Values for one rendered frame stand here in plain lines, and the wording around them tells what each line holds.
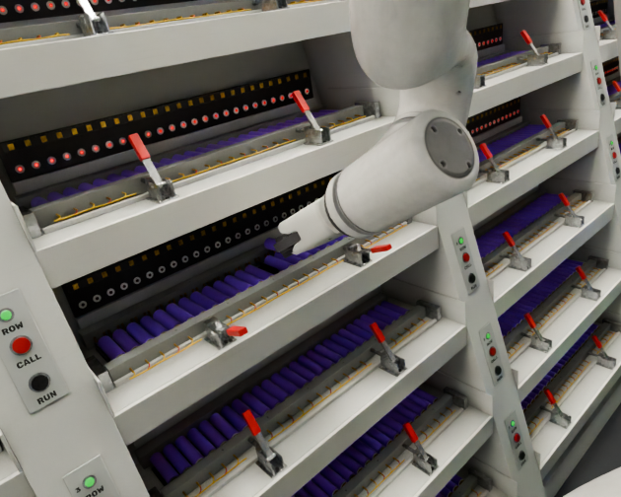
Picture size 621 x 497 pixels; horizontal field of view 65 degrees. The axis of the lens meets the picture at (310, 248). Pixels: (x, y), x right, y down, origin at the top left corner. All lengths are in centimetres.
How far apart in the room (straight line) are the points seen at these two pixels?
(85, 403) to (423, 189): 42
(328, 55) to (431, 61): 61
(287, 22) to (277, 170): 22
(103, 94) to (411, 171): 53
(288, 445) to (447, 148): 50
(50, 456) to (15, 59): 41
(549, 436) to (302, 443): 71
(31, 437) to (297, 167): 46
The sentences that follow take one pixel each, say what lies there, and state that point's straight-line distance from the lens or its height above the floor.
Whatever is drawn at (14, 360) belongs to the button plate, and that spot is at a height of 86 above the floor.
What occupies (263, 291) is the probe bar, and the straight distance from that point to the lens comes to 73.
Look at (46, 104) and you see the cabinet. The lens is 81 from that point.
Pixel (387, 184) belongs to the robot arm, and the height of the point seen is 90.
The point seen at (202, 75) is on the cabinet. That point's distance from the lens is 91.
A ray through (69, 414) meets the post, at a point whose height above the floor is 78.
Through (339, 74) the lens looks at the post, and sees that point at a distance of 97.
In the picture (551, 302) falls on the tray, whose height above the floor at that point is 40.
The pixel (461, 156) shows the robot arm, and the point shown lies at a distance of 48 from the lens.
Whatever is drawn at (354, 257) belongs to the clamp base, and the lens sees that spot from 79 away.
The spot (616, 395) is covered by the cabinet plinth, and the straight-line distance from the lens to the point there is 166.
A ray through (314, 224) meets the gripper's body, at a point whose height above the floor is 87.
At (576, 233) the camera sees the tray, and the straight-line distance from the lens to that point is 135.
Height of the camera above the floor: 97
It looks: 12 degrees down
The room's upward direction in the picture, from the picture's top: 19 degrees counter-clockwise
